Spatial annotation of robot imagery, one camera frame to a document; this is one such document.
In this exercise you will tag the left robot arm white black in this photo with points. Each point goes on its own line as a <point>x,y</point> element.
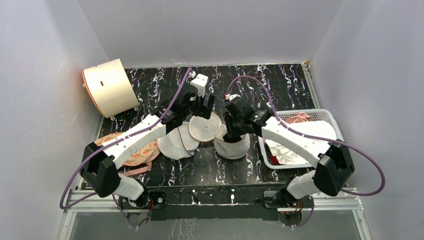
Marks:
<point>101,163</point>

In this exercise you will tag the pink garment in basket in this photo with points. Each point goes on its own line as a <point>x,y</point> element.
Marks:
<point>299,117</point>

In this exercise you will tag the aluminium frame rail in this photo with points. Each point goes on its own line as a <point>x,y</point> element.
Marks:
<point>212,202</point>

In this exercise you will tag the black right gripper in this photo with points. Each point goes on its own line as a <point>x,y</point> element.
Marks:
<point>233,125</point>

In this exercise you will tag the floral orange bra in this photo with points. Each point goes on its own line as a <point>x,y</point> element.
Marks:
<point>142,159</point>

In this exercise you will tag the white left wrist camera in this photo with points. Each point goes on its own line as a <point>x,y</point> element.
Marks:
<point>200,81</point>

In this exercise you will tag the white mesh bag beige zipper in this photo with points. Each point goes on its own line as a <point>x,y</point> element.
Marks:
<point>213,129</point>

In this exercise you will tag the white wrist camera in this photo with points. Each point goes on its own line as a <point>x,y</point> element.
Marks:
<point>230,97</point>
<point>200,81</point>

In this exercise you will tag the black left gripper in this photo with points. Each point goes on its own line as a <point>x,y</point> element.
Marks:
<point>205,110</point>

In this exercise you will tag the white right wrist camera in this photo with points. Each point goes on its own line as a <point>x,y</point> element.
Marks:
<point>230,97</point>

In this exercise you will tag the white cloth in basket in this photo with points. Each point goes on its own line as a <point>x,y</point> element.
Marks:
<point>291,146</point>

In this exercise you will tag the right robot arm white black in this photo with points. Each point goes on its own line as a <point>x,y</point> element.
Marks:
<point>332,162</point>

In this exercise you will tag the white plastic laundry basket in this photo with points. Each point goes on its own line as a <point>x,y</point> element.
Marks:
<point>317,114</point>

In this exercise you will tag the cream cylindrical drum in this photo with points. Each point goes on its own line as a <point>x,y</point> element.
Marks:
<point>109,88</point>

